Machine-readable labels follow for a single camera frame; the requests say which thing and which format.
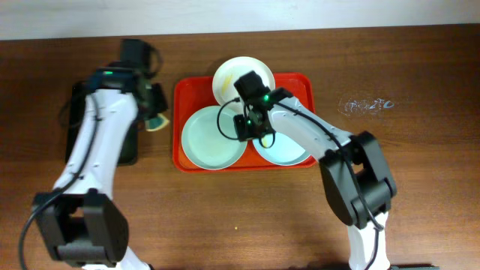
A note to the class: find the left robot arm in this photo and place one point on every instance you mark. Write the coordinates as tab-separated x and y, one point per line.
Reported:
79	223

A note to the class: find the red plastic tray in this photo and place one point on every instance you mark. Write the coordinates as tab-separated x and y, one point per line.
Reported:
194	93

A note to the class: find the white plate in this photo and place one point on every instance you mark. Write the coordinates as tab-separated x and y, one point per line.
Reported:
229	72

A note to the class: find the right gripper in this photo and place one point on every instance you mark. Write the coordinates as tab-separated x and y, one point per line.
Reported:
244	132

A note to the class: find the green and yellow sponge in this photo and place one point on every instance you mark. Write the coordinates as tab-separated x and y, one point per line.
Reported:
156	123

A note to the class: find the light green plate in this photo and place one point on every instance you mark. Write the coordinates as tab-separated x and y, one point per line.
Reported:
205	146

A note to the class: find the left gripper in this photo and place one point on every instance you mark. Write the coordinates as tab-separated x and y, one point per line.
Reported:
158	101

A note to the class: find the light blue plate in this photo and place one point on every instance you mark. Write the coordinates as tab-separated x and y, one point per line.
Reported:
280	150

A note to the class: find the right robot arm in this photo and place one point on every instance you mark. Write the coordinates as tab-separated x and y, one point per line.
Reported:
358	183

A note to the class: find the black plastic tray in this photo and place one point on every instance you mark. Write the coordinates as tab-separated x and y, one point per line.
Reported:
71	116

